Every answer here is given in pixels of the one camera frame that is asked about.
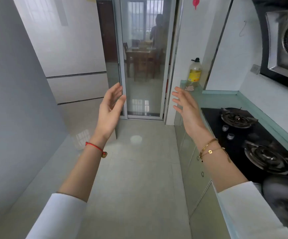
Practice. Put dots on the person's right hand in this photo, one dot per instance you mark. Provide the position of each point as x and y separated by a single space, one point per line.
191 114

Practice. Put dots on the small pink object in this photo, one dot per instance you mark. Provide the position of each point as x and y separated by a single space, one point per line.
189 88

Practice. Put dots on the person's left hand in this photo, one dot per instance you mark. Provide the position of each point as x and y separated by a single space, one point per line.
108 116

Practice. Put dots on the grey wall socket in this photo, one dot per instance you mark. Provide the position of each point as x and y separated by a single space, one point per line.
255 69

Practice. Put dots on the wooden dining chair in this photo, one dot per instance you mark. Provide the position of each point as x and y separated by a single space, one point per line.
126 54

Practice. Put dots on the black glass gas cooktop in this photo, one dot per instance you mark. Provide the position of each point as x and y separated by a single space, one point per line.
238 144

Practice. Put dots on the dark wooden door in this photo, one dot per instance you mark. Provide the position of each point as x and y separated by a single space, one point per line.
108 29

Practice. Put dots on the person's left forearm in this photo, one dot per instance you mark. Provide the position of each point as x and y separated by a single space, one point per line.
84 169

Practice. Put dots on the gas burner with pan support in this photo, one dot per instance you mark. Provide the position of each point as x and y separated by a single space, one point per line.
265 156
237 118

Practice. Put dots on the cooking oil bottle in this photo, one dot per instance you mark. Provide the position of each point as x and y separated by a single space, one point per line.
194 73

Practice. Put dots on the black wok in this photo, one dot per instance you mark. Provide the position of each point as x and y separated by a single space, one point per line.
283 201

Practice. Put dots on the person's left thumb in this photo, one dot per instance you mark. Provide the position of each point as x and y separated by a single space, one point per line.
121 103

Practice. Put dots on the pale green kitchen cabinet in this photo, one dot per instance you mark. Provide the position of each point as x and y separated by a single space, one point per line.
196 191

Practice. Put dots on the person's right thumb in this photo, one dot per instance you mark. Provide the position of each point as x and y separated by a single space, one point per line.
177 109

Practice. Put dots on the silver stove knob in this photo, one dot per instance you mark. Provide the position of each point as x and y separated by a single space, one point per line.
225 128
230 136

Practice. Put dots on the white refrigerator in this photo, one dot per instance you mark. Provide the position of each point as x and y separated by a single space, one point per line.
67 42

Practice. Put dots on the black and steel range hood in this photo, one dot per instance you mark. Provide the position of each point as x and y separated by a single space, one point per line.
280 47

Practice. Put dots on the barred window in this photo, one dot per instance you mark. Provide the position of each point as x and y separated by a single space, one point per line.
145 17

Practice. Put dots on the red wall hook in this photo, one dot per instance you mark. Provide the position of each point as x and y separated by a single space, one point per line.
196 1

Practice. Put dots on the glass sliding door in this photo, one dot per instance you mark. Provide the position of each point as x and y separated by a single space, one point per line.
144 92

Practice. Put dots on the person's right forearm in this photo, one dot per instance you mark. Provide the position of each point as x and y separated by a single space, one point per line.
223 171

